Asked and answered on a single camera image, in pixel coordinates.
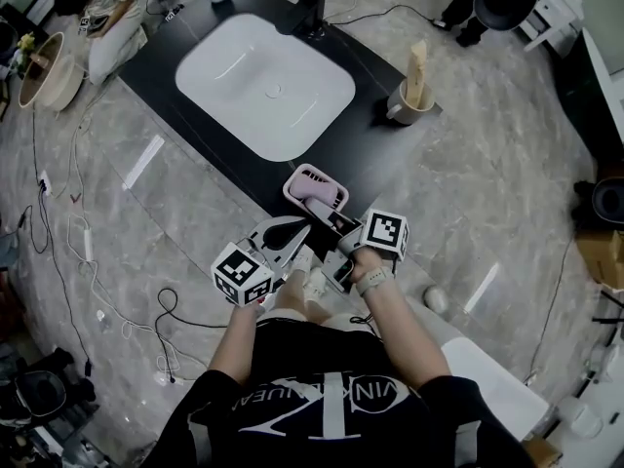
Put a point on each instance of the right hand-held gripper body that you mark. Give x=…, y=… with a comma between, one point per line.
x=385, y=232

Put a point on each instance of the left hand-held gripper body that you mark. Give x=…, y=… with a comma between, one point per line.
x=241, y=273

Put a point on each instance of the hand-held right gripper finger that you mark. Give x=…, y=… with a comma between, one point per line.
x=322, y=210

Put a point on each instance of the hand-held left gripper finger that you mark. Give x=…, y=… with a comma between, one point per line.
x=292, y=244
x=287, y=220

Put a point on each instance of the pink plastic basket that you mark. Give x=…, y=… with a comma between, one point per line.
x=336, y=198

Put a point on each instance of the lilac slotted drain tray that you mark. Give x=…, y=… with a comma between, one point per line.
x=312, y=188

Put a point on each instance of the person's left forearm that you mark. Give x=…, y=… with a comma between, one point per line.
x=239, y=344

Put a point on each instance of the person's right forearm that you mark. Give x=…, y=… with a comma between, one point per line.
x=404, y=339

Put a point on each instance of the person's right hand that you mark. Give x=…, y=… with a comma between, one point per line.
x=366, y=263

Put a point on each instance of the person's left white shoe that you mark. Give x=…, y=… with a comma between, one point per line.
x=302, y=260

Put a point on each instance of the person's white shoe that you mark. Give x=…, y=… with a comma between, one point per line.
x=302, y=260
x=314, y=284

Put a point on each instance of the person's right white shoe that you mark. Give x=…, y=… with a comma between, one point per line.
x=314, y=284

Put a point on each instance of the beige wristwatch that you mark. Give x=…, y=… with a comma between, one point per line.
x=375, y=281

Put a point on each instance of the person's left leg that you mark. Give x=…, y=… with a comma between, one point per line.
x=290, y=295

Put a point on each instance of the person's leg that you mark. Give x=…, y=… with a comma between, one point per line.
x=290, y=295
x=324, y=310

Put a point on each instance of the person's beige shorts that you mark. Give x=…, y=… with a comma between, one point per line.
x=287, y=314

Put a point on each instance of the person's right leg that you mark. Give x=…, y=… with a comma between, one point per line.
x=324, y=310

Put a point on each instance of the grey oval object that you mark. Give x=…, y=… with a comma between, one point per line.
x=436, y=298

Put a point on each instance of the person's black t-shirt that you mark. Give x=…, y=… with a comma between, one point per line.
x=292, y=359

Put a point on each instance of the beige cup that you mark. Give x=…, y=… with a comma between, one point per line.
x=404, y=107

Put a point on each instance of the chrome sink drain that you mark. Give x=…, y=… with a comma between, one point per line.
x=273, y=90

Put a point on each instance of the white sink basin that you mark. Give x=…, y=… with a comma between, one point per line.
x=234, y=81

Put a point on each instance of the white power strip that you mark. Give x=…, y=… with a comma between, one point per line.
x=45, y=183
x=88, y=244

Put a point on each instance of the beige tube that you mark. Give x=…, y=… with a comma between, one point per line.
x=417, y=71

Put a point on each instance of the dark vanity cabinet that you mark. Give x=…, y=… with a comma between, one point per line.
x=161, y=76

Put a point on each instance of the black faucet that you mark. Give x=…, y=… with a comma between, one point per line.
x=307, y=3

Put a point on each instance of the cardboard box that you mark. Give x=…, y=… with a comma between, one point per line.
x=541, y=451
x=602, y=256

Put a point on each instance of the white plastic container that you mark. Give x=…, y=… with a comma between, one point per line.
x=580, y=417

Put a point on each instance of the round beige coffee table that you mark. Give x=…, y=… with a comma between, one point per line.
x=53, y=76

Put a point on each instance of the white cabinet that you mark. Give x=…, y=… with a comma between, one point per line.
x=556, y=12

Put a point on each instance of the vase with yellow flowers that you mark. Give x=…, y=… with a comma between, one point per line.
x=27, y=47

